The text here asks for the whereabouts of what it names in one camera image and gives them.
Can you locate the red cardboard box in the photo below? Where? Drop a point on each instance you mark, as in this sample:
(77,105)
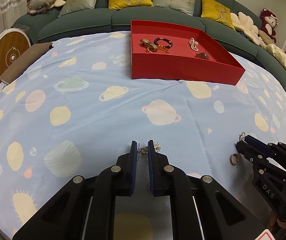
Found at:
(183,70)

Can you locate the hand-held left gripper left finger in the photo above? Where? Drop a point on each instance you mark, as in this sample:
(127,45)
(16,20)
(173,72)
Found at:
(133,170)

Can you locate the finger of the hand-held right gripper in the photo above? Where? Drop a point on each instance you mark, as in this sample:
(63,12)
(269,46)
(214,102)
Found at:
(256,145)
(245,151)

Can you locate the white flower cushion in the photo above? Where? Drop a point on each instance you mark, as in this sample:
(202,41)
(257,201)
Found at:
(245,26)

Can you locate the small hoop earring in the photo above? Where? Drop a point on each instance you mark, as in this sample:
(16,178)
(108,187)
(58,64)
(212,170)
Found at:
(233,160)

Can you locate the blue planet print tablecloth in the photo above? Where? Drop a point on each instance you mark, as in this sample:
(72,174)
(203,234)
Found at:
(95,120)

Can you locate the grey pig plush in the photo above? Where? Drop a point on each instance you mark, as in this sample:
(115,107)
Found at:
(41,1)

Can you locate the brown box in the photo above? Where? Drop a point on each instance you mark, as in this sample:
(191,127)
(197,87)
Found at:
(22,62)

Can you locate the teal sofa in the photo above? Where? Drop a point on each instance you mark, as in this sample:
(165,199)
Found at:
(82,21)

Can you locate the red and white card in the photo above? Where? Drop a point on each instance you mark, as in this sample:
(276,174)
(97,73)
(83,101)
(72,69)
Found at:
(265,235)

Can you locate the silver crystal earring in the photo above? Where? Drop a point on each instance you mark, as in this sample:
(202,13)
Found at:
(143,150)

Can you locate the beige cushion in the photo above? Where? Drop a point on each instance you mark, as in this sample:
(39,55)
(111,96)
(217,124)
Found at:
(265,37)

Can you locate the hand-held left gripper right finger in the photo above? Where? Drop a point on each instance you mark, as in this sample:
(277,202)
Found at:
(151,172)

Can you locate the red monkey plush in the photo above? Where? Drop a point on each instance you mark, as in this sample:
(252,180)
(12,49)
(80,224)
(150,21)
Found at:
(268,25)

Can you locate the gold wristwatch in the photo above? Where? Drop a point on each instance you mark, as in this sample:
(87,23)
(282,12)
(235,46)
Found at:
(146,41)

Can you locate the white appliance with wooden disc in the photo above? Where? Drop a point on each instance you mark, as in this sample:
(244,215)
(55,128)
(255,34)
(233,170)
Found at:
(7,52)

